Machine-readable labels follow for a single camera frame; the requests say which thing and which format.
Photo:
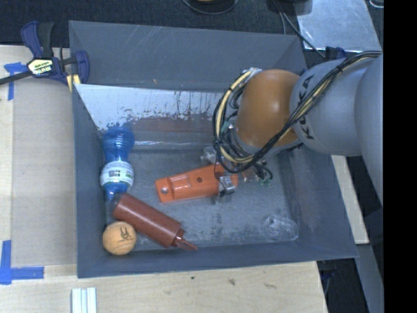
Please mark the blue plastic bottle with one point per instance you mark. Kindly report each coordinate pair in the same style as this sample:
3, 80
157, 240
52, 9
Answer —
118, 142

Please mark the orange flat block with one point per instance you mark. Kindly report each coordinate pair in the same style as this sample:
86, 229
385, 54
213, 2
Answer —
189, 183

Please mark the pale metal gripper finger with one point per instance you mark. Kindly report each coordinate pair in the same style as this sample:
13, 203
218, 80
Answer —
228, 184
209, 155

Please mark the tan wooden ball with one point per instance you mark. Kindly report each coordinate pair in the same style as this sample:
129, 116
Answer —
119, 238

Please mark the grey metal bin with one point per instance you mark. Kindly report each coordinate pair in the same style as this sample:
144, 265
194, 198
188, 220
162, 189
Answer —
182, 57

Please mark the clear glass thing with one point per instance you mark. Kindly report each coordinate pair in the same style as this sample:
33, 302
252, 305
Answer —
281, 228

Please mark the pale wood board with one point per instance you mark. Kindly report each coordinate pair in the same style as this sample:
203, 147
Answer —
42, 174

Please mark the red-brown plastic bottle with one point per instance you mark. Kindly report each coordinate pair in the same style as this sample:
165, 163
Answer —
146, 220

